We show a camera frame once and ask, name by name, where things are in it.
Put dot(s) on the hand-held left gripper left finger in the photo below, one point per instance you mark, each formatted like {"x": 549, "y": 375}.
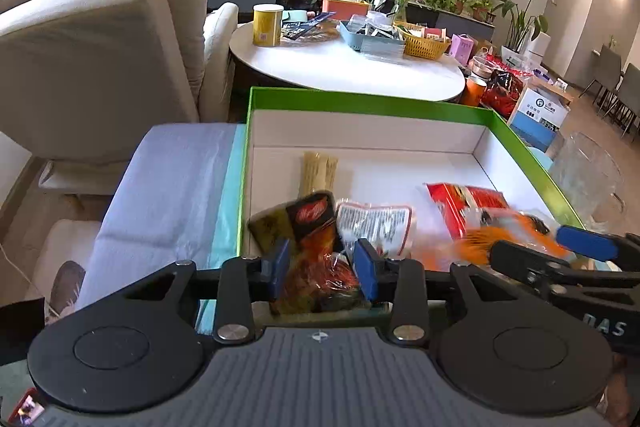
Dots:
{"x": 276, "y": 269}

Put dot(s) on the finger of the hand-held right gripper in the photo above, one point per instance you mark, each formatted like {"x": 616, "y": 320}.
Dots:
{"x": 587, "y": 243}
{"x": 525, "y": 259}

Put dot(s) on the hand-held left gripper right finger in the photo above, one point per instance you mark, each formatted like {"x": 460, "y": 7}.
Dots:
{"x": 367, "y": 269}

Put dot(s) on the orange snack packet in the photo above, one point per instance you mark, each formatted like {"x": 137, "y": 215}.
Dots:
{"x": 480, "y": 237}

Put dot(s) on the dark green and red packet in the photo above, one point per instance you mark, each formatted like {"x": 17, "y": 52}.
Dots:
{"x": 310, "y": 217}

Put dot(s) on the red instant noodle packet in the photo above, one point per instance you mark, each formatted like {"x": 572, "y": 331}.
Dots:
{"x": 465, "y": 202}

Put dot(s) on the gold stick sachet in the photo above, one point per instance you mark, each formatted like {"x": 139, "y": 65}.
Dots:
{"x": 317, "y": 172}

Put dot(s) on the green cardboard box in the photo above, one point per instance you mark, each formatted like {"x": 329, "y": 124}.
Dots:
{"x": 360, "y": 132}

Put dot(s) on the white sausage packet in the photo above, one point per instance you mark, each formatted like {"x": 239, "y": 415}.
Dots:
{"x": 375, "y": 222}

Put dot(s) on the blue and white carton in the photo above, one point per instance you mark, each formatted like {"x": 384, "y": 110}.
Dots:
{"x": 537, "y": 117}

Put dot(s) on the pale blue cloth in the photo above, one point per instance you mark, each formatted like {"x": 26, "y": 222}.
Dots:
{"x": 165, "y": 187}

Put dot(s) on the grey dining chair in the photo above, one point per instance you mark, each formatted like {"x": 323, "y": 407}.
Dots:
{"x": 630, "y": 97}
{"x": 602, "y": 72}

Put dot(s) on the red snack bags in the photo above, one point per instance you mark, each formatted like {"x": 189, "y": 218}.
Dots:
{"x": 505, "y": 92}

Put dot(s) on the orange cup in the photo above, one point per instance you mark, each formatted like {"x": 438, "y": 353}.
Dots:
{"x": 474, "y": 93}

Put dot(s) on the white air purifier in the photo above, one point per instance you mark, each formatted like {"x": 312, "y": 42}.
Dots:
{"x": 535, "y": 52}

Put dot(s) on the white round table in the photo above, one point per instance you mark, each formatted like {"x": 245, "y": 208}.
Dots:
{"x": 320, "y": 67}

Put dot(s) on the blue-grey plastic tray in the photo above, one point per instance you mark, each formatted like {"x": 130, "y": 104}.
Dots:
{"x": 372, "y": 41}

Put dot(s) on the yellow woven basket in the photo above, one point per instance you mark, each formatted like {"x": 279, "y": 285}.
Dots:
{"x": 425, "y": 48}

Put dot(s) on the tall leafy plant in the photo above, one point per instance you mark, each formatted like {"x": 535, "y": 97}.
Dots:
{"x": 520, "y": 17}

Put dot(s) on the yellow canister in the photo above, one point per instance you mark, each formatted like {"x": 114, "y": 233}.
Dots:
{"x": 267, "y": 27}

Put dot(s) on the orange box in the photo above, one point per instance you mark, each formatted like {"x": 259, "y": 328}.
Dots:
{"x": 345, "y": 9}

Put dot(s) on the beige sofa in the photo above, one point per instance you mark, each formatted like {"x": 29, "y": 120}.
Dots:
{"x": 100, "y": 32}

